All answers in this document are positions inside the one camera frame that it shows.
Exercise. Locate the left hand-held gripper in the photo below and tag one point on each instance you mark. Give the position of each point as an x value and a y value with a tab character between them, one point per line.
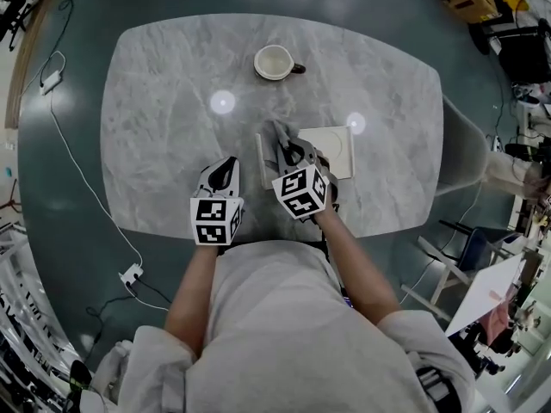
211	211

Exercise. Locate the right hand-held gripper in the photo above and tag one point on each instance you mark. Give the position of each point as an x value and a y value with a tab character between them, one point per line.
297	187

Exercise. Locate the grey cloth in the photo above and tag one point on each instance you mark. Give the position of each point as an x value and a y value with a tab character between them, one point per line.
275	133

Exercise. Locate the white square box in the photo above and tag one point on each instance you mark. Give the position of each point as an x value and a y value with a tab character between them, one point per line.
331	144

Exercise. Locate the person's left forearm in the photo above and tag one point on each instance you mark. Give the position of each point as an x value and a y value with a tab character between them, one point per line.
193	291

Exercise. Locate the person's right forearm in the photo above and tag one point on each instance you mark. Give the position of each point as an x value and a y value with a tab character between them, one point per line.
357	265

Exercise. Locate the brown and white cup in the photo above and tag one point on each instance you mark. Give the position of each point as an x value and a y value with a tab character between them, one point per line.
271	60

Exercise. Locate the white square power strip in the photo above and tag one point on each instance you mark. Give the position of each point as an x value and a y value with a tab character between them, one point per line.
131	273

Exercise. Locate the person's grey shirt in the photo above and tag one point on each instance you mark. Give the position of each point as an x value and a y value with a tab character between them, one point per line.
280	316

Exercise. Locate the grey shell chair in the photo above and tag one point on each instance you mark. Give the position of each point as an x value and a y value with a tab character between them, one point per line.
462	153

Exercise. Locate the white long power strip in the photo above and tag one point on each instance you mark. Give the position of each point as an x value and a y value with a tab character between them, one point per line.
51	82

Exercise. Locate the black folding chair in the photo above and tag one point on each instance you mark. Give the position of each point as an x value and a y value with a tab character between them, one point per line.
478	243

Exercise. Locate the white side table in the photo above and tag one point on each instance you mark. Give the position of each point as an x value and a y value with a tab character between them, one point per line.
490	295

